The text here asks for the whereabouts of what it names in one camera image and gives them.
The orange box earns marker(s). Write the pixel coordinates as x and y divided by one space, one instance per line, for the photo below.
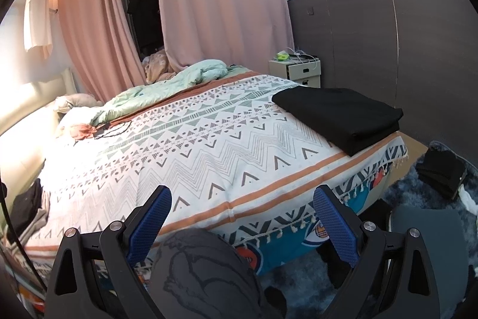
31 294

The cream padded headboard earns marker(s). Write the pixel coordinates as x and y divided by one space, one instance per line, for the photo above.
22 117

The black long-sleeved jacket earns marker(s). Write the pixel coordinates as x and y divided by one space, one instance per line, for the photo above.
336 113

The grey stool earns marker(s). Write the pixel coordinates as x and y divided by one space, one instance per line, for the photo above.
425 218

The beige plush toy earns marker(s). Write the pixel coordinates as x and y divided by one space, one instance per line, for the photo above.
157 66

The white pillow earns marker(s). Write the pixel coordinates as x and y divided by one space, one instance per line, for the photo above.
84 132
74 119

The folded black garment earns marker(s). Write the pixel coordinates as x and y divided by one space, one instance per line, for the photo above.
26 207

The white crumpled cloth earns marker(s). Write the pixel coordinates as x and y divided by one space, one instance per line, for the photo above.
470 199

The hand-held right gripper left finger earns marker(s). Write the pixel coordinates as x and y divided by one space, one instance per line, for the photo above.
147 225

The patterned white bedspread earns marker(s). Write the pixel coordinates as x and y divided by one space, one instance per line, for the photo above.
205 154

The white nightstand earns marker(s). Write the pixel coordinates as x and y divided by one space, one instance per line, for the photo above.
298 74

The mint green quilt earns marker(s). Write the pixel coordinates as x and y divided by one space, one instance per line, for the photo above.
168 83

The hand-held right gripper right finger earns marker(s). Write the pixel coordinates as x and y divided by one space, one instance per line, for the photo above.
338 225

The black clothes pile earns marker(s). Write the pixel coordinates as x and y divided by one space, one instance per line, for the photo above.
440 171

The dark hanging garment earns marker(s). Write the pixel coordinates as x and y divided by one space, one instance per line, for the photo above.
145 5

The grey plush toy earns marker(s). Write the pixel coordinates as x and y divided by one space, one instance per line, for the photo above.
78 100

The person's leg in grey pants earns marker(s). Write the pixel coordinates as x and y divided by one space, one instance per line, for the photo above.
201 274

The folded grey garment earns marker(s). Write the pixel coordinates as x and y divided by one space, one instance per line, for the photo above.
41 225

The green object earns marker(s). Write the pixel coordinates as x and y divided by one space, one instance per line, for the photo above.
282 56

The white hanging garment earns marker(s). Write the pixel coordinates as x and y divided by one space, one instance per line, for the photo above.
37 20

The blue-grey shaggy rug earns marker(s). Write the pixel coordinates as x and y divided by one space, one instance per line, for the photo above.
403 192

